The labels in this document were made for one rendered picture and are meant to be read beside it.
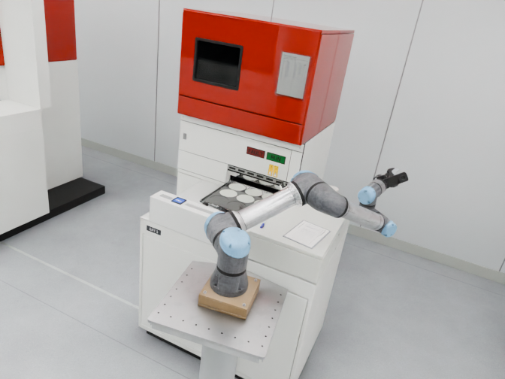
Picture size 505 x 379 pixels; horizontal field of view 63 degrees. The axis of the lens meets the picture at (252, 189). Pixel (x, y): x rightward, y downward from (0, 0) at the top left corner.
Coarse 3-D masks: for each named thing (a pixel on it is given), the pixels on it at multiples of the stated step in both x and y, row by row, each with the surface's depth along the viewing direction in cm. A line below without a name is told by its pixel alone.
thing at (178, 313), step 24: (192, 264) 180; (192, 288) 166; (264, 288) 172; (168, 312) 152; (192, 312) 153; (216, 312) 155; (264, 312) 158; (192, 336) 144; (216, 336) 144; (240, 336) 145; (264, 336) 147
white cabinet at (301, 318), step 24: (144, 240) 215; (168, 240) 208; (192, 240) 201; (144, 264) 221; (168, 264) 213; (264, 264) 188; (336, 264) 230; (144, 288) 227; (168, 288) 219; (288, 288) 186; (312, 288) 180; (144, 312) 234; (288, 312) 190; (312, 312) 194; (168, 336) 232; (288, 336) 195; (312, 336) 225; (240, 360) 214; (264, 360) 207; (288, 360) 200
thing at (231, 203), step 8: (216, 192) 231; (240, 192) 235; (264, 192) 240; (208, 200) 221; (216, 200) 222; (224, 200) 223; (232, 200) 224; (256, 200) 228; (232, 208) 216; (240, 208) 217
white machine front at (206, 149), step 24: (192, 120) 252; (192, 144) 258; (216, 144) 251; (240, 144) 243; (264, 144) 237; (288, 144) 230; (192, 168) 264; (216, 168) 256; (264, 168) 242; (288, 168) 236
